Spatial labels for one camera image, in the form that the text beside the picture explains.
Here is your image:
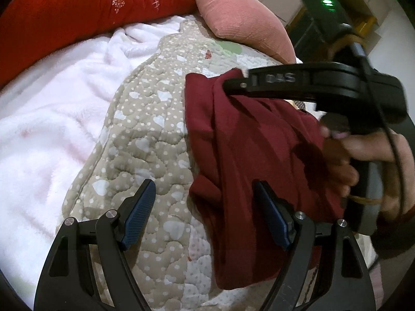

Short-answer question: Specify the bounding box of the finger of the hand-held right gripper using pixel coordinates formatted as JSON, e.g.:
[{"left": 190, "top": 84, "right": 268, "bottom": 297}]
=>
[{"left": 222, "top": 66, "right": 316, "bottom": 100}]

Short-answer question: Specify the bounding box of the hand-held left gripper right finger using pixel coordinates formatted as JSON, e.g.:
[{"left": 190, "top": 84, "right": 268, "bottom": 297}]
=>
[{"left": 252, "top": 179, "right": 377, "bottom": 311}]

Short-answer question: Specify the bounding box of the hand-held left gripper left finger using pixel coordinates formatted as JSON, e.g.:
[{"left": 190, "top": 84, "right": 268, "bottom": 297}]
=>
[{"left": 33, "top": 178, "right": 157, "bottom": 311}]

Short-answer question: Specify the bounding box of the maroon sweater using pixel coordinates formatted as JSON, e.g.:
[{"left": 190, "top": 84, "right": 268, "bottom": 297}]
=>
[{"left": 185, "top": 68, "right": 346, "bottom": 290}]

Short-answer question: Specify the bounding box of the person's right forearm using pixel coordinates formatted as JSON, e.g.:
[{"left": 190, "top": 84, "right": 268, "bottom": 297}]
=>
[{"left": 370, "top": 201, "right": 415, "bottom": 261}]

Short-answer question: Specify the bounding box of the person's right hand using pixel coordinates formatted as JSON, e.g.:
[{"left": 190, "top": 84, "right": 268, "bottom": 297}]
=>
[{"left": 320, "top": 125, "right": 415, "bottom": 225}]

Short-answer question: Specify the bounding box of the beige heart-print quilted bedspread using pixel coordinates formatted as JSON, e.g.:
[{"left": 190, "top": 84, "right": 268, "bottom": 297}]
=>
[{"left": 61, "top": 15, "right": 377, "bottom": 311}]

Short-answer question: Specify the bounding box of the white fleece blanket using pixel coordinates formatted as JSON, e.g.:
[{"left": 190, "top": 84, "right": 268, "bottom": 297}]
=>
[{"left": 0, "top": 15, "right": 190, "bottom": 300}]

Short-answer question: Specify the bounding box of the red floral quilt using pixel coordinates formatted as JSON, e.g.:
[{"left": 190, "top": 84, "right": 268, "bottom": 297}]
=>
[{"left": 0, "top": 0, "right": 197, "bottom": 86}]

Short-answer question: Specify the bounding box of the black cable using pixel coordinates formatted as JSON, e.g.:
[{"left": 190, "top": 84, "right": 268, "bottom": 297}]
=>
[{"left": 352, "top": 36, "right": 407, "bottom": 266}]

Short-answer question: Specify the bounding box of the dark door with yellow frame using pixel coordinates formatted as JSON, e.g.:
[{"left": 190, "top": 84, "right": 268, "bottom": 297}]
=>
[{"left": 285, "top": 0, "right": 383, "bottom": 65}]

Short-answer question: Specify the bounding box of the pink corduroy pillow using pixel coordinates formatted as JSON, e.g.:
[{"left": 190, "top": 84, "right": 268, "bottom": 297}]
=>
[{"left": 189, "top": 0, "right": 296, "bottom": 65}]

